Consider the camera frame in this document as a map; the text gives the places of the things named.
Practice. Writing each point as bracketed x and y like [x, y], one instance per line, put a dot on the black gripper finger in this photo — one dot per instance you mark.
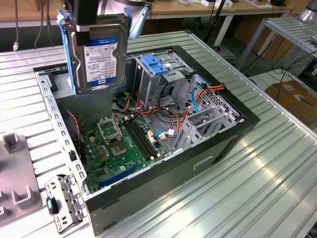
[69, 10]
[85, 12]

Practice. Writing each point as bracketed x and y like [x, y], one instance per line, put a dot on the hard disk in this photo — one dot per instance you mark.
[99, 62]

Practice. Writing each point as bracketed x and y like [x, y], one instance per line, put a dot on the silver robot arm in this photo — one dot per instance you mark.
[138, 22]

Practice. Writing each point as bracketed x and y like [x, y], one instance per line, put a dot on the grey metal disk bay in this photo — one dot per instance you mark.
[188, 129]

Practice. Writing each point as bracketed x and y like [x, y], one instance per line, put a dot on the blue plastic drive latch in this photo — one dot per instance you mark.
[153, 65]

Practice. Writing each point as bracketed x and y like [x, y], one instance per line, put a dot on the grey power supply unit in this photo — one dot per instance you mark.
[86, 109]

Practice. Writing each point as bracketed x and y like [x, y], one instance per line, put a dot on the grey optical drive cage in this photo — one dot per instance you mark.
[148, 86]

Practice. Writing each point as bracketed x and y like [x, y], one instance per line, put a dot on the CPU socket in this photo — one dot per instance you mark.
[118, 150]

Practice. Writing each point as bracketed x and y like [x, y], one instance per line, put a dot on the green motherboard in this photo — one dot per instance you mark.
[128, 161]

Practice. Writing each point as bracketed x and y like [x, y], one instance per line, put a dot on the blue expansion slot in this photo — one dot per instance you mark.
[119, 176]

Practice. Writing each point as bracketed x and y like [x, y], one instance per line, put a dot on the grey parts rack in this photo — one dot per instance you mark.
[17, 173]

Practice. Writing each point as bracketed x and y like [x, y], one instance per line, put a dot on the black open PC case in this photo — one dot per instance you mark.
[148, 186]

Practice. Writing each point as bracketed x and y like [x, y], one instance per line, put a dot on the black latch with blue button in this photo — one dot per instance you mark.
[50, 205]

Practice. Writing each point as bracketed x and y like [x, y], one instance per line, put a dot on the metal slat side table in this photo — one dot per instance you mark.
[292, 29]

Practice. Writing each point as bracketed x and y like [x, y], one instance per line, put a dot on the cardboard box with labels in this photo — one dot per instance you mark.
[289, 99]

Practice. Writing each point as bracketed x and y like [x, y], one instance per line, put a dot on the metal card retention bracket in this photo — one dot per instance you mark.
[65, 196]

